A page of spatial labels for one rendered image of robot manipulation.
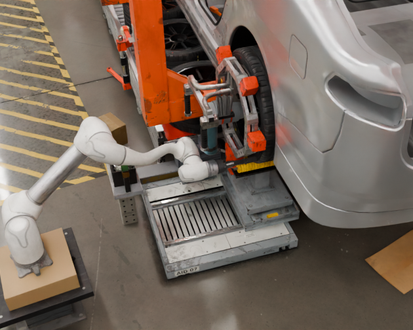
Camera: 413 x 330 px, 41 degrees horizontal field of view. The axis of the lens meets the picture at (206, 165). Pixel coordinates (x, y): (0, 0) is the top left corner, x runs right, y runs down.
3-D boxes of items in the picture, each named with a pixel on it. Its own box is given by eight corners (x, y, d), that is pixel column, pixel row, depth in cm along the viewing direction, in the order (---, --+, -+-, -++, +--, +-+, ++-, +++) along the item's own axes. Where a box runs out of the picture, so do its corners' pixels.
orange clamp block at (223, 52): (233, 59, 309) (230, 44, 310) (220, 62, 307) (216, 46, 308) (231, 63, 316) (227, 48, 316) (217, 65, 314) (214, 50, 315)
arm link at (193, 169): (209, 170, 296) (202, 152, 304) (181, 176, 293) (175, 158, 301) (208, 182, 304) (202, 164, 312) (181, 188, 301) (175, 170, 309)
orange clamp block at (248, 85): (255, 94, 284) (259, 87, 276) (241, 97, 283) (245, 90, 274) (252, 82, 286) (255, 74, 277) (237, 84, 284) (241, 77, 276)
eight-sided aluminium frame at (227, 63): (255, 173, 308) (260, 91, 273) (244, 176, 307) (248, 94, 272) (225, 120, 348) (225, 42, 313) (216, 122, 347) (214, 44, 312)
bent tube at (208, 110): (242, 109, 287) (242, 91, 281) (207, 115, 283) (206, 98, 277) (231, 91, 300) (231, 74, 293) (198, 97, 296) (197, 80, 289)
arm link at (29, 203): (-3, 232, 280) (-8, 204, 296) (23, 242, 291) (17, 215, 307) (99, 126, 267) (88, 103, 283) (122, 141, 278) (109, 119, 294)
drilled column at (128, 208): (138, 221, 362) (131, 173, 335) (123, 224, 360) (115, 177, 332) (135, 211, 369) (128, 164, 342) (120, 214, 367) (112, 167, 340)
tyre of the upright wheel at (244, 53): (286, 172, 335) (319, 124, 274) (250, 181, 330) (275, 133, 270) (254, 80, 357) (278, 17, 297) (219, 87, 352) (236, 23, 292)
